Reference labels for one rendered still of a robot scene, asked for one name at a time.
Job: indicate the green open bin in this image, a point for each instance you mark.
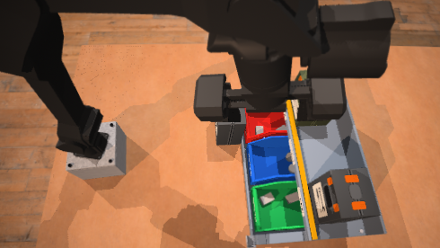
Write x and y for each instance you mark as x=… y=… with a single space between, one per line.
x=277 y=214

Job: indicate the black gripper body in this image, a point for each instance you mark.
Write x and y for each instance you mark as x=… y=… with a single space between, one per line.
x=327 y=97

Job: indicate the yellow long thin bar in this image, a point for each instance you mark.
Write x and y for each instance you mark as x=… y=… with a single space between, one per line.
x=301 y=171

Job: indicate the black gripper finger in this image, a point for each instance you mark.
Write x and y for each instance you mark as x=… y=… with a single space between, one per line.
x=232 y=115
x=304 y=112

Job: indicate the blue bin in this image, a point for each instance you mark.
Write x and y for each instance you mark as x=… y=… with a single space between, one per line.
x=267 y=160

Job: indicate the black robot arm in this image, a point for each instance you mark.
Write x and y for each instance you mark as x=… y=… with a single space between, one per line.
x=337 y=41

